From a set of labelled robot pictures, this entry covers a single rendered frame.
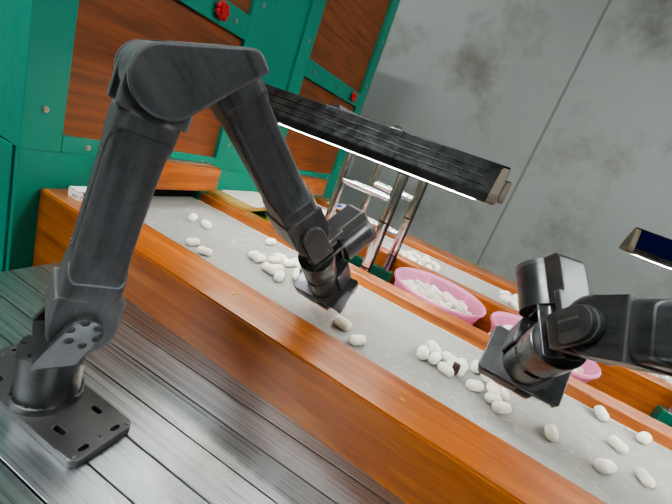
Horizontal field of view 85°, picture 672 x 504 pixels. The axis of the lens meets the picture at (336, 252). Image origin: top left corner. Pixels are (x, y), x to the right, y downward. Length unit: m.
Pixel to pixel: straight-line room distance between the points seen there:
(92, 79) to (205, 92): 0.59
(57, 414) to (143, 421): 0.09
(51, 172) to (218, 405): 0.60
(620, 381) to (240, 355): 1.02
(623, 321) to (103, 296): 0.49
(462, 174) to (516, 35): 1.92
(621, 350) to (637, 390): 0.91
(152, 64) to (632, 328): 0.45
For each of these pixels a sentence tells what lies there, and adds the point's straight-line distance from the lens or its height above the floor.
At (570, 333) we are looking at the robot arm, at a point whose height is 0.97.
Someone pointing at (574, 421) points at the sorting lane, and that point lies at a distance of 0.84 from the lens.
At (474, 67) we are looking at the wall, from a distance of 2.55.
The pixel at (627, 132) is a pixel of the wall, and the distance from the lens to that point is 2.55.
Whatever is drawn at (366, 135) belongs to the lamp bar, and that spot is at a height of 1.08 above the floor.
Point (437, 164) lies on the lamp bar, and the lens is 0.73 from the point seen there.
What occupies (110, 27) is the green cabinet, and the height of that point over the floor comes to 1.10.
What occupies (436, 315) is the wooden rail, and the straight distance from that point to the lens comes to 0.89.
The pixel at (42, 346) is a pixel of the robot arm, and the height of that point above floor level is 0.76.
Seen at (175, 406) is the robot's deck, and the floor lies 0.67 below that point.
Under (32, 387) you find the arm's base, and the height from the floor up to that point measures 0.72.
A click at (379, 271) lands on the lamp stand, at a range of 1.21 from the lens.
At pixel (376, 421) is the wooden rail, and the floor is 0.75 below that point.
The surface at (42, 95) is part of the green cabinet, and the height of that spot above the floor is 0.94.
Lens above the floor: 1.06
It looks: 17 degrees down
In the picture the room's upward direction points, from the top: 21 degrees clockwise
